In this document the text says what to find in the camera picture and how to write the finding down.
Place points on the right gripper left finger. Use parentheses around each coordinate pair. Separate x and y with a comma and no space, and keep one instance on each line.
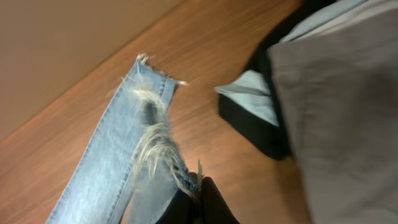
(184,209)

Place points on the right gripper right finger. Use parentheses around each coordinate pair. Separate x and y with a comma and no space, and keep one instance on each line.
(214,209)

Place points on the light blue jeans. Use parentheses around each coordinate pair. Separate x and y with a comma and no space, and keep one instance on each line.
(131,167)

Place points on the black garment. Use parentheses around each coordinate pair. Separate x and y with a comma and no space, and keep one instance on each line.
(270,140)

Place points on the grey shorts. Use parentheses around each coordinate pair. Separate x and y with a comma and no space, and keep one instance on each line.
(335,75)

